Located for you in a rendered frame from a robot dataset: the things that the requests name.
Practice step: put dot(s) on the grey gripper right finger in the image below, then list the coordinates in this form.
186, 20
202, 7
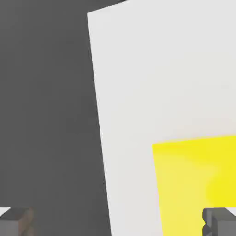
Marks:
221, 224

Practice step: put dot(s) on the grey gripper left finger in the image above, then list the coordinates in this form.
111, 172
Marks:
12, 225

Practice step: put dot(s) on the large yellow box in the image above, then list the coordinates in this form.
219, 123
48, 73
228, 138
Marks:
186, 177

